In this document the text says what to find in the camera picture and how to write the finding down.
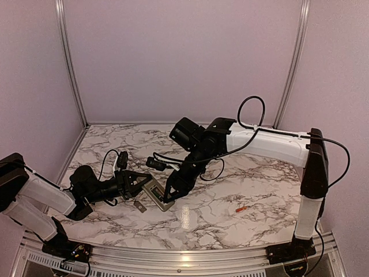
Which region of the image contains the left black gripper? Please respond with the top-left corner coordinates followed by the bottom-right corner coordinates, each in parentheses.
top-left (85, 170), bottom-right (153, 204)

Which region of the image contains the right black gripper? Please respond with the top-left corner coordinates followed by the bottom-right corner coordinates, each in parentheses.
top-left (163, 143), bottom-right (216, 204)

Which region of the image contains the grey remote control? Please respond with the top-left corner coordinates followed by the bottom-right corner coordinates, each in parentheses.
top-left (142, 178), bottom-right (175, 212)

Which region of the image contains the grey battery cover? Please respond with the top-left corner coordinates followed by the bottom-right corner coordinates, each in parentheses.
top-left (133, 200), bottom-right (147, 213)

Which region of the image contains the black green battery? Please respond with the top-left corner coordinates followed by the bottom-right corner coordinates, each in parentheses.
top-left (152, 188), bottom-right (163, 202)

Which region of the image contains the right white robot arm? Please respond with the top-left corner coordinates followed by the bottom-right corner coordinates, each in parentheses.
top-left (163, 117), bottom-right (329, 259)

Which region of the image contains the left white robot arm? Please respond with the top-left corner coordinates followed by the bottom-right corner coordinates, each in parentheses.
top-left (1, 153), bottom-right (153, 257)

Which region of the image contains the orange battery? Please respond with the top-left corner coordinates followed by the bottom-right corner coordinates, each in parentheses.
top-left (235, 207), bottom-right (247, 213)

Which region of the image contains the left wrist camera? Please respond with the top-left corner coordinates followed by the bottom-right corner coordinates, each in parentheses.
top-left (112, 151), bottom-right (129, 174)

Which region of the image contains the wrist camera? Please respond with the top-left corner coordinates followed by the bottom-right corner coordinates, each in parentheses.
top-left (145, 156), bottom-right (181, 171)
top-left (112, 151), bottom-right (129, 174)

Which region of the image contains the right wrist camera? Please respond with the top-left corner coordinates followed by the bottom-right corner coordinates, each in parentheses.
top-left (145, 156), bottom-right (181, 171)

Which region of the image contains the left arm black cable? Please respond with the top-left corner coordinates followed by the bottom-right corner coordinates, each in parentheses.
top-left (97, 148), bottom-right (121, 182)

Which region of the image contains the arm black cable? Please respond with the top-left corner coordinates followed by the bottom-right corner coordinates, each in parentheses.
top-left (236, 95), bottom-right (266, 130)
top-left (97, 148), bottom-right (121, 182)

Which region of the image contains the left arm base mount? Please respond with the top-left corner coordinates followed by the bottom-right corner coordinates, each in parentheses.
top-left (42, 239), bottom-right (92, 263)

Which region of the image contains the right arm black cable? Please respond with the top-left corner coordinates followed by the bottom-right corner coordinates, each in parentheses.
top-left (236, 95), bottom-right (266, 130)

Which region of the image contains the front aluminium rail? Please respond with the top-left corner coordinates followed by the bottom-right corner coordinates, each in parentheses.
top-left (11, 230), bottom-right (347, 277)

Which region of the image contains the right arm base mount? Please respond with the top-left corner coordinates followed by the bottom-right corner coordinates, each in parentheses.
top-left (266, 242), bottom-right (317, 265)

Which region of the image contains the left aluminium frame post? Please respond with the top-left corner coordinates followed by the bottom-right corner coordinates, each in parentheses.
top-left (55, 0), bottom-right (88, 127)

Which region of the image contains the aluminium frame post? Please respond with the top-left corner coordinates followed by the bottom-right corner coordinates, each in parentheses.
top-left (273, 0), bottom-right (311, 129)
top-left (55, 0), bottom-right (88, 127)

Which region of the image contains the right aluminium frame post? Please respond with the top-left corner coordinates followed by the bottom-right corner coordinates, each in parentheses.
top-left (273, 0), bottom-right (311, 129)

